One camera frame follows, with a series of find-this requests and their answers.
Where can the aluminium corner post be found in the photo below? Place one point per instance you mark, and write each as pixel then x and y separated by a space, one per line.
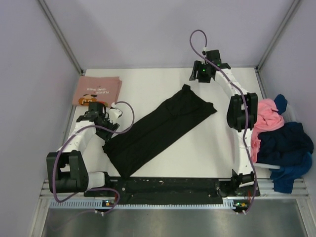
pixel 277 35
pixel 60 36

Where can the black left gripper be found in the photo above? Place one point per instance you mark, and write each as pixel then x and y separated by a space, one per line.
pixel 112 126

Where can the left aluminium corner post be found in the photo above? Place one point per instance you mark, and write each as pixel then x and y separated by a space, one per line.
pixel 60 36

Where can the black t shirt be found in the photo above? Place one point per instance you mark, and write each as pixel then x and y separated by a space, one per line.
pixel 157 131

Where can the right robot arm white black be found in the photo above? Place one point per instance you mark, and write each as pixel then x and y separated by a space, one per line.
pixel 241 117

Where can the bright blue crumpled t shirt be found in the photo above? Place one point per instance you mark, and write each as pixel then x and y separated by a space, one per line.
pixel 297 171

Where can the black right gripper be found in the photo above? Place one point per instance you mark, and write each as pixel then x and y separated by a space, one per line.
pixel 198 66

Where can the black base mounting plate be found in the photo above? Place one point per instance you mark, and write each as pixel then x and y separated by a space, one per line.
pixel 167 190

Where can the pink crumpled t shirt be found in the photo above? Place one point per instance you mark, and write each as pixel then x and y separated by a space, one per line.
pixel 268 120

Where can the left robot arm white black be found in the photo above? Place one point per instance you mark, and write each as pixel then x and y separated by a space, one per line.
pixel 66 169

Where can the right aluminium corner post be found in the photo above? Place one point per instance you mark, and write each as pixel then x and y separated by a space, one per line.
pixel 277 35

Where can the folded pink t shirt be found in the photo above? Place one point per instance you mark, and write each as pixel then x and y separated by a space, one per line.
pixel 97 89

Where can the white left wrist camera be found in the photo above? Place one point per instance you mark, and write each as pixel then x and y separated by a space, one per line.
pixel 114 113

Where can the dark blue crumpled t shirt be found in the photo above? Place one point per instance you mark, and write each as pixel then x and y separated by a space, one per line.
pixel 281 184

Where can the white plastic laundry basket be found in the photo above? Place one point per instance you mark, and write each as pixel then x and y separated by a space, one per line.
pixel 291 113

